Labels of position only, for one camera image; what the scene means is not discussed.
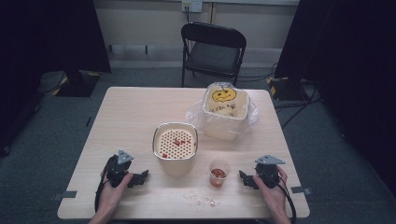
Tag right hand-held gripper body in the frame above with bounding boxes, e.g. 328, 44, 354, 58
253, 154, 286, 189

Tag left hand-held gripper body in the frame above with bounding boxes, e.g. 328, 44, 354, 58
104, 149, 135, 189

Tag person's left hand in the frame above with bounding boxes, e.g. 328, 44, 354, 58
94, 172, 134, 218

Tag person's right hand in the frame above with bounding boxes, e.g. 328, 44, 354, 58
252, 165, 290, 217

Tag clear plastic cup with scraps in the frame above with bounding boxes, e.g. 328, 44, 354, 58
208, 159, 232, 188

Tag grey tape strip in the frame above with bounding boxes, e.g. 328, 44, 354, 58
51, 189, 78, 202
290, 185, 314, 196

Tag cream bin with perforated strainer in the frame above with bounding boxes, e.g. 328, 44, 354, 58
151, 121, 200, 177

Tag small scraps on table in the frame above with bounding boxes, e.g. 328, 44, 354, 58
182, 193, 222, 208

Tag cream bin with plastic liner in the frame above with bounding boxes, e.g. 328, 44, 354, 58
185, 81, 260, 142

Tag black stand base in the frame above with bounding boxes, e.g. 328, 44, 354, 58
266, 76, 312, 102
50, 69, 102, 98

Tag black folding chair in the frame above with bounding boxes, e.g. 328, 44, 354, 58
180, 21, 248, 89

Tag black curtain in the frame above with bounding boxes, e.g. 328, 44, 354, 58
274, 0, 396, 197
0, 0, 112, 157

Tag left hand-held gripper cable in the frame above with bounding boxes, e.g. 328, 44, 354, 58
93, 166, 110, 213

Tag hand-held gripper cable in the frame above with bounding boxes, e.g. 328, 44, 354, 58
277, 175, 297, 224
93, 166, 110, 213

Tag right hand-held gripper cable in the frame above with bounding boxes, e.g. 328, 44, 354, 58
277, 175, 297, 224

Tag black floor cables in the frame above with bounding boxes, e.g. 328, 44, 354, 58
237, 62, 323, 129

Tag white wall socket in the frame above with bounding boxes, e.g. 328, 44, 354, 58
181, 0, 204, 14

